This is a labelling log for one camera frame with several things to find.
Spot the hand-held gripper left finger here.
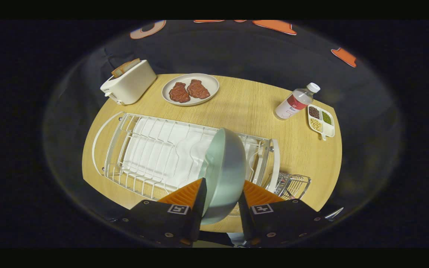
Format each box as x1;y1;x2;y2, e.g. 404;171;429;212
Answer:
116;178;207;248

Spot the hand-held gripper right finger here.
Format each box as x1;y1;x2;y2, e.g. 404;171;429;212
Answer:
238;180;334;248

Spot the light green plate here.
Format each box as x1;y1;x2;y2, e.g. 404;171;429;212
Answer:
198;128;247;225

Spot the metal wire basket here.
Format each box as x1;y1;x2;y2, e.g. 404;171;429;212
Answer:
274;172;311;200

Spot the white wire dish rack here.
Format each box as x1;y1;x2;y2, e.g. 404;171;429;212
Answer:
92;111;281;216

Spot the white divided dish with beans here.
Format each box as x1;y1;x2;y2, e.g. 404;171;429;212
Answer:
307;105;335;141

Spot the beige round plate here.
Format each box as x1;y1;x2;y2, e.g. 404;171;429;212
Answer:
161;73;220;106

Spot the white drain tray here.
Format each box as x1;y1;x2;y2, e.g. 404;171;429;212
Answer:
120;117;260;190

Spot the red raw steak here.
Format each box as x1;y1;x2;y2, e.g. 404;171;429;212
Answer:
169;82;191;103
187;79;211;99

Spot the clear bottle with red label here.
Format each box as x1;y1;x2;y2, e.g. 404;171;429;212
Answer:
274;82;321;120

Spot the white toaster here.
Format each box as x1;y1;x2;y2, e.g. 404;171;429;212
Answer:
100;60;158;105

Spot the brown toast slice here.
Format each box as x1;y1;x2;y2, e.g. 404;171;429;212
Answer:
120;58;141;73
111;61;135;78

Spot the black backdrop cloth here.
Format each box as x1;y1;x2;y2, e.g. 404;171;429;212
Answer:
45;20;401;227

